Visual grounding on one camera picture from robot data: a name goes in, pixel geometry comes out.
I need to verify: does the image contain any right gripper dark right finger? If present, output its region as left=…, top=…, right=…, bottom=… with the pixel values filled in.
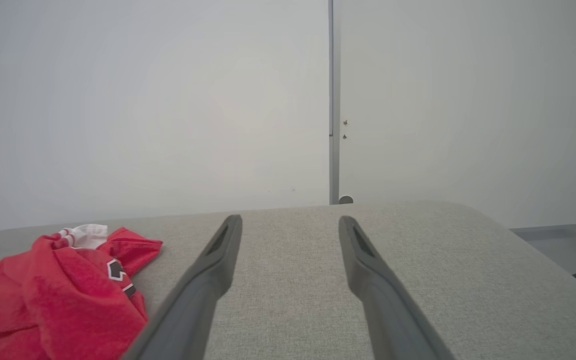
left=338, top=215, right=456, bottom=360

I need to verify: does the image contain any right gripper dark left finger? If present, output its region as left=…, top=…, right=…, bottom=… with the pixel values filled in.
left=120, top=214, right=243, bottom=360

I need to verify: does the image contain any red and white Bulls jersey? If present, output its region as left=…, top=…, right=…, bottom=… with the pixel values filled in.
left=0, top=223, right=164, bottom=360

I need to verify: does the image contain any light grey door panel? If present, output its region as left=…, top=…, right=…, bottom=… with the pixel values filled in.
left=340, top=0, right=576, bottom=230

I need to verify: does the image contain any grey door frame strip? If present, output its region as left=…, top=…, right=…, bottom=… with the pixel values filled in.
left=328, top=0, right=342, bottom=206

